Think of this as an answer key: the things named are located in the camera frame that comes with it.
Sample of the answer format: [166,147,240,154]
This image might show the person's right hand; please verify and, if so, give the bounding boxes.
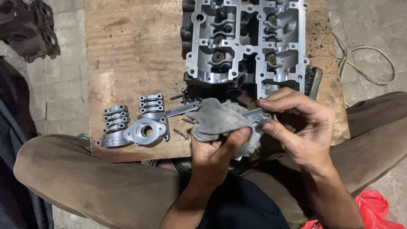
[256,87,336,170]

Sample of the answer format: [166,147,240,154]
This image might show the person's left hand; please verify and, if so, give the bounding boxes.
[190,127,253,189]

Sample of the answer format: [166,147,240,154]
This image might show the grey cleaning rag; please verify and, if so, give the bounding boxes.
[185,98,263,160]

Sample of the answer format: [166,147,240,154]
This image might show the silver camshaft holder bracket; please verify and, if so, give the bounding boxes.
[241,108,273,128]

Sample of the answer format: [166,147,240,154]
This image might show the dark sandal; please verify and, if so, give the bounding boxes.
[149,158,193,175]

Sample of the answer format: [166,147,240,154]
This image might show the flat silver metal tool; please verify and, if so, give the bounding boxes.
[164,101,203,119]

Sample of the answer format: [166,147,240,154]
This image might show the person's dark blue shirt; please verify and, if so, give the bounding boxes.
[197,173,290,229]

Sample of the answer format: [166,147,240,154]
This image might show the heap of dark bolts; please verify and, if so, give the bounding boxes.
[169,87,204,105]

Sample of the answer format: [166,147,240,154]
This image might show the silver round bearing housing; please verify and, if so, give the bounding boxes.
[123,113,171,147]

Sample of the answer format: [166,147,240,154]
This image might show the silver half-round flanged cap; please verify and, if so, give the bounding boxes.
[95,130,133,149]

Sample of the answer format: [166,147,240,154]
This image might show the group of silver bearing caps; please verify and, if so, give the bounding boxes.
[102,94,165,134]

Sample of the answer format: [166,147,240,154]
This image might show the red plastic bag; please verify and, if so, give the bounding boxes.
[301,189,406,229]

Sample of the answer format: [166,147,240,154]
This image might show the aluminium engine cylinder head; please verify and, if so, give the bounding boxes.
[180,0,309,100]

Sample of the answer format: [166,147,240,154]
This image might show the person's brown trousers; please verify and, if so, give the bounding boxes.
[13,91,407,229]

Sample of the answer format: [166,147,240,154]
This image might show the brown plywood board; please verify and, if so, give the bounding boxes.
[84,0,351,163]

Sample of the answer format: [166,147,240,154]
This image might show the dark grey vehicle part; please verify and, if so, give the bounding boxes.
[0,57,55,229]

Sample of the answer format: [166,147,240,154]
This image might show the rusty dark engine casing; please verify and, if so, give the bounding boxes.
[0,0,61,63]

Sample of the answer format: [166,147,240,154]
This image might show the black wire brush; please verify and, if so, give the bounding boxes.
[304,66,324,101]

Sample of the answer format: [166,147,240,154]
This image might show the white cable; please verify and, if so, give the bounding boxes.
[332,32,397,109]

